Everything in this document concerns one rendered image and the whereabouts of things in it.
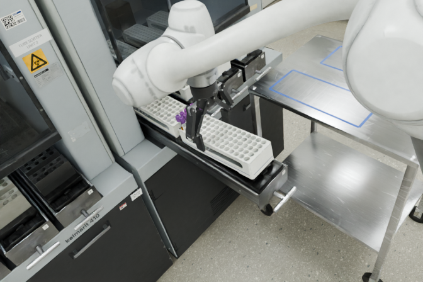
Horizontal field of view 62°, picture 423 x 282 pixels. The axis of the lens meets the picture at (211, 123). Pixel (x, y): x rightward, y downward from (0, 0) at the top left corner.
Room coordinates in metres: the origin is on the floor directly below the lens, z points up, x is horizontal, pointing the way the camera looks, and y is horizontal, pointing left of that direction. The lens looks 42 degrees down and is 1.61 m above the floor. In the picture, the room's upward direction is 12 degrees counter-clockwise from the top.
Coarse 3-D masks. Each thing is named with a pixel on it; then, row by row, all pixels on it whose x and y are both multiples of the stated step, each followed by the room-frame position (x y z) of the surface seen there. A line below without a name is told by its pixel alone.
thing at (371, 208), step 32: (288, 64) 1.12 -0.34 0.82; (320, 64) 1.08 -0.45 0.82; (256, 96) 1.02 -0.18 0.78; (288, 96) 0.94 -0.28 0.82; (320, 96) 0.90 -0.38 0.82; (352, 96) 0.87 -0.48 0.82; (256, 128) 1.02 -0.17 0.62; (352, 128) 0.73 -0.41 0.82; (384, 128) 0.70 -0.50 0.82; (288, 160) 1.11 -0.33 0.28; (320, 160) 1.07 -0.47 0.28; (352, 160) 1.03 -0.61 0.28; (416, 160) 0.57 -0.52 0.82; (320, 192) 0.90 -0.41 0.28; (352, 192) 0.86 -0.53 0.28; (384, 192) 0.83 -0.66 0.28; (416, 192) 0.80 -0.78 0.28; (352, 224) 0.72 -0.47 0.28; (384, 224) 0.69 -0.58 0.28; (384, 256) 0.56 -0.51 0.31
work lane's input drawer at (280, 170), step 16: (144, 128) 0.98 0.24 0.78; (160, 128) 0.91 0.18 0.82; (176, 144) 0.83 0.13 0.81; (192, 160) 0.78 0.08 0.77; (208, 160) 0.73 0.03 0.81; (224, 176) 0.67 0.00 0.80; (240, 176) 0.65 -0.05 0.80; (272, 176) 0.62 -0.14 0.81; (240, 192) 0.62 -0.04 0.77; (256, 192) 0.59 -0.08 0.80; (272, 192) 0.61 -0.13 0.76; (288, 192) 0.60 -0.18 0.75
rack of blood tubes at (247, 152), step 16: (208, 128) 0.81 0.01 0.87; (224, 128) 0.78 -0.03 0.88; (192, 144) 0.79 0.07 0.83; (208, 144) 0.73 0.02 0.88; (224, 144) 0.72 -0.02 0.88; (240, 144) 0.71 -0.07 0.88; (256, 144) 0.69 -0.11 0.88; (224, 160) 0.68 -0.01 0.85; (240, 160) 0.63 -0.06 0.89; (256, 160) 0.63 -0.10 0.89; (272, 160) 0.66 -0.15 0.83; (256, 176) 0.61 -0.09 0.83
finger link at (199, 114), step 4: (208, 104) 0.76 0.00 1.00; (196, 108) 0.77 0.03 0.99; (204, 108) 0.75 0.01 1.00; (196, 112) 0.76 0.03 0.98; (200, 112) 0.75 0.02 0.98; (204, 112) 0.75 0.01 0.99; (196, 116) 0.75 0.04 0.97; (200, 116) 0.75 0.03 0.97; (196, 120) 0.75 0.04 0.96; (200, 120) 0.74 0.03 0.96; (196, 124) 0.74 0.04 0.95; (200, 124) 0.74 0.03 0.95; (196, 128) 0.74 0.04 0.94; (200, 128) 0.74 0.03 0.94; (196, 132) 0.73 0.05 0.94; (196, 136) 0.73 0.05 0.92
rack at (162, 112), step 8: (168, 96) 1.02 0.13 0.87; (152, 104) 1.00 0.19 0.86; (160, 104) 0.99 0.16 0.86; (168, 104) 0.98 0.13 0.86; (176, 104) 0.97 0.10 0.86; (184, 104) 0.95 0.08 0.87; (136, 112) 1.03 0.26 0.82; (144, 112) 1.03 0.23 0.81; (152, 112) 0.95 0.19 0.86; (160, 112) 0.94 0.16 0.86; (168, 112) 0.93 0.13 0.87; (176, 112) 0.92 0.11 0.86; (152, 120) 0.95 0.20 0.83; (160, 120) 0.91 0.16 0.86; (168, 120) 0.90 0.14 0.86; (168, 128) 0.92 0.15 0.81; (176, 128) 0.86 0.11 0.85; (176, 136) 0.86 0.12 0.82
